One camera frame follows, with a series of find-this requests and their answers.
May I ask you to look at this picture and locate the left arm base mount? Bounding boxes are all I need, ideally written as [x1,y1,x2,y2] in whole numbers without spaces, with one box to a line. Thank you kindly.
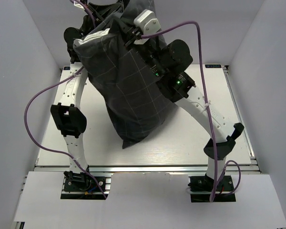
[61,171,109,200]

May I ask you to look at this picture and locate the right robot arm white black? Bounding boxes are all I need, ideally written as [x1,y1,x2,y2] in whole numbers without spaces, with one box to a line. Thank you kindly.
[114,19,244,190]

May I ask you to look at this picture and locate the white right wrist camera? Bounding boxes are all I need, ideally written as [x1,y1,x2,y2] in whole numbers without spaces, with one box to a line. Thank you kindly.
[133,9,161,36]

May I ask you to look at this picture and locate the dark grey checked pillowcase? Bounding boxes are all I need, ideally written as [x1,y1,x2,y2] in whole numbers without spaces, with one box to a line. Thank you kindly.
[74,0,175,148]

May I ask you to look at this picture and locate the white pillow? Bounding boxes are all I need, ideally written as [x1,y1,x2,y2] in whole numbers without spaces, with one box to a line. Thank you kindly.
[73,28,110,47]

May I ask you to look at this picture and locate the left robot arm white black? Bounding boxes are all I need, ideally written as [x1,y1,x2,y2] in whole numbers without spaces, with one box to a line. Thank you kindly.
[51,0,123,190]

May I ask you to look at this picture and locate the blue label sticker right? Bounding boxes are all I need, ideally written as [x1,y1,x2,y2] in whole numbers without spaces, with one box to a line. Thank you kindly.
[205,64,222,68]

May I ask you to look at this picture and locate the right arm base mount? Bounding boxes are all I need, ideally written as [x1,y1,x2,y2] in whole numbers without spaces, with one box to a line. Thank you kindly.
[186,175,236,203]

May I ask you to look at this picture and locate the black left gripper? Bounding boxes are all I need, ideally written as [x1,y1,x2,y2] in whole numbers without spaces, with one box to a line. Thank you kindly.
[80,2,122,49]

